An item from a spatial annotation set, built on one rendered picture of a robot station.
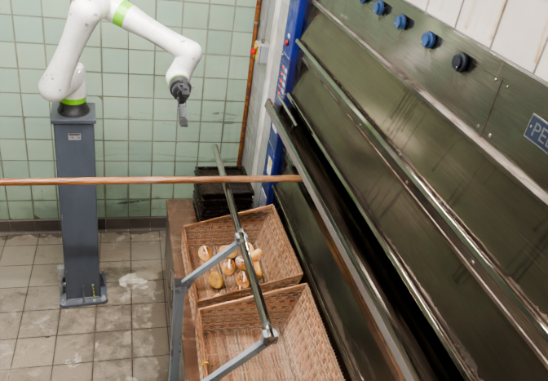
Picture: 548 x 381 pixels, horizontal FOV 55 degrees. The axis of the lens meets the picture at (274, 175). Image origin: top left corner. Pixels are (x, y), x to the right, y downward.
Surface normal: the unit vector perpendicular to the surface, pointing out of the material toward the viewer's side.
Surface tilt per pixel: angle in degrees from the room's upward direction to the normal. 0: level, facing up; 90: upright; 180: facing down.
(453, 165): 70
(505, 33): 90
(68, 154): 90
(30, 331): 0
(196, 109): 90
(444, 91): 90
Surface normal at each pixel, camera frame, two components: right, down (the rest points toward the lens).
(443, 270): -0.86, -0.29
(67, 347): 0.14, -0.85
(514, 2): -0.96, 0.00
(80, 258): 0.30, 0.52
